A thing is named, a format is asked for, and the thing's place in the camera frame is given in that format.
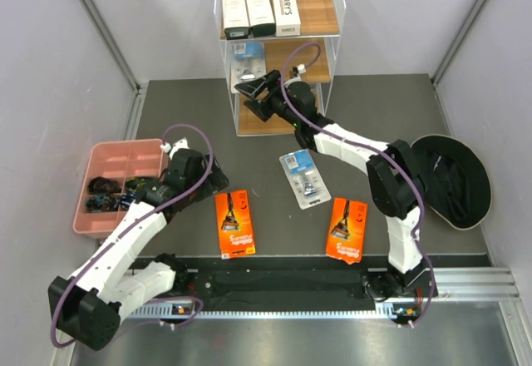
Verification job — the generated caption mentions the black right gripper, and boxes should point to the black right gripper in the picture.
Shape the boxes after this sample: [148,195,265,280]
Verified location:
[235,71,301,128]

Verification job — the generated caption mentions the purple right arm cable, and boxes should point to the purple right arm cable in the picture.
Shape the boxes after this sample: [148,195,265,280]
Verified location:
[280,42,436,328]

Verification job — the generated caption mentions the black and beige bucket hat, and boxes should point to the black and beige bucket hat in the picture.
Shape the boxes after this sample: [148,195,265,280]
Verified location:
[411,134,492,230]

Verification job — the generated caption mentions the white Harry's logo box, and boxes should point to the white Harry's logo box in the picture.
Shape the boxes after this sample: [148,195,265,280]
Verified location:
[272,0,301,37]

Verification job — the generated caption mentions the orange gillette fusion box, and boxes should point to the orange gillette fusion box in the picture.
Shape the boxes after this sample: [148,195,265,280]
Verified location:
[325,197,368,265]
[215,190,256,260]

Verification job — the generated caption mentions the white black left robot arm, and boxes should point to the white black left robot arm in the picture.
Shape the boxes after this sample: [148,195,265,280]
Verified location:
[47,144,229,351]

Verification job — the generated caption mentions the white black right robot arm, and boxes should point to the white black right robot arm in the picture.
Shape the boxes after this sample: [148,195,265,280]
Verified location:
[235,70,427,296]

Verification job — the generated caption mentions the pink compartment tray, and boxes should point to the pink compartment tray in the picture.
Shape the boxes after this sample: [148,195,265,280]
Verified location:
[72,139,169,239]

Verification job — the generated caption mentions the blue Gillette blister pack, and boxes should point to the blue Gillette blister pack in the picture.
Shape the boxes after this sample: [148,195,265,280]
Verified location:
[279,149,331,210]
[230,41,266,94]

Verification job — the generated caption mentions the grey slotted cable duct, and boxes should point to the grey slotted cable duct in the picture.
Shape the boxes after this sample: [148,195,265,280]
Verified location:
[124,301,400,321]

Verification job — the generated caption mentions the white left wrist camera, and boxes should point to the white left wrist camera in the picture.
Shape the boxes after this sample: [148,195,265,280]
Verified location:
[160,137,189,160]

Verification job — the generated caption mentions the white wire wooden shelf unit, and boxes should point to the white wire wooden shelf unit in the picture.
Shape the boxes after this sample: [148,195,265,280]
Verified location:
[214,0,347,136]

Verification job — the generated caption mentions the black hair ties pile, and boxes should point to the black hair ties pile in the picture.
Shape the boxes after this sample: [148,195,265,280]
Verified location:
[88,176,124,195]

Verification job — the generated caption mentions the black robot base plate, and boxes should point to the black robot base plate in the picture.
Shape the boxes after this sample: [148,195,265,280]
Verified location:
[128,253,437,300]

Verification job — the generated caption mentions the blue patterned hair ties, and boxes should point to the blue patterned hair ties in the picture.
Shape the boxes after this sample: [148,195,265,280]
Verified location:
[85,176,157,213]

